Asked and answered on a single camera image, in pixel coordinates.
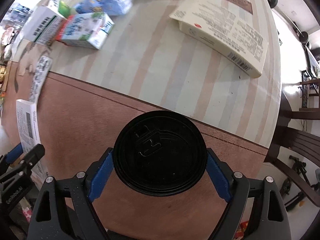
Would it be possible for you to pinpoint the black round lid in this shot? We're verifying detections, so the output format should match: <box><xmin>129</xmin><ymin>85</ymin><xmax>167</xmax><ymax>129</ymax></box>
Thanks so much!
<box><xmin>112</xmin><ymin>111</ymin><xmax>208</xmax><ymax>197</ymax></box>

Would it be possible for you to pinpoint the dark wooden chair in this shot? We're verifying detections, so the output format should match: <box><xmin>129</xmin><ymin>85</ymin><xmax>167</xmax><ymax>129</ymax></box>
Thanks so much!
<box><xmin>264</xmin><ymin>93</ymin><xmax>319</xmax><ymax>207</ymax></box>

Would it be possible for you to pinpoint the green white medicine box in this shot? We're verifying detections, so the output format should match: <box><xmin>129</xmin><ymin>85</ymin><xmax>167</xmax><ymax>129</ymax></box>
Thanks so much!
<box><xmin>22</xmin><ymin>0</ymin><xmax>71</xmax><ymax>47</ymax></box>

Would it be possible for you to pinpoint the red blue milk carton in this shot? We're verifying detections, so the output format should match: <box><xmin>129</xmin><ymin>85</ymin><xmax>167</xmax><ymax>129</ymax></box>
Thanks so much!
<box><xmin>55</xmin><ymin>12</ymin><xmax>114</xmax><ymax>50</ymax></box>

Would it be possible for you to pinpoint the striped beige tablecloth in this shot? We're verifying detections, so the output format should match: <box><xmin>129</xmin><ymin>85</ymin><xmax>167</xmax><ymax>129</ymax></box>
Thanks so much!
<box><xmin>50</xmin><ymin>0</ymin><xmax>281</xmax><ymax>147</ymax></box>

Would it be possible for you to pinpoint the silver pill blister pack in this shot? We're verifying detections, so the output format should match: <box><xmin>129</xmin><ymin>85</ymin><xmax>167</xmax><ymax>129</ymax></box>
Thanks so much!
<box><xmin>29</xmin><ymin>55</ymin><xmax>52</xmax><ymax>104</ymax></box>

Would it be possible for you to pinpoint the cream medicine box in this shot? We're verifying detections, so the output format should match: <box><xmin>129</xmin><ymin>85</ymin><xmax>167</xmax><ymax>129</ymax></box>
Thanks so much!
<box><xmin>170</xmin><ymin>0</ymin><xmax>268</xmax><ymax>78</ymax></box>

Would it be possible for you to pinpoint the white printed flat box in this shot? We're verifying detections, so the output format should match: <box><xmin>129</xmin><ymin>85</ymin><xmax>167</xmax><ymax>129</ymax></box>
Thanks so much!
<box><xmin>16</xmin><ymin>99</ymin><xmax>48</xmax><ymax>183</ymax></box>

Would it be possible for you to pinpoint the blue cartoon tissue pack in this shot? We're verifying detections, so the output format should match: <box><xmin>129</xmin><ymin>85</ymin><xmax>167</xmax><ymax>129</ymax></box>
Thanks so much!
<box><xmin>74</xmin><ymin>0</ymin><xmax>133</xmax><ymax>16</ymax></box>

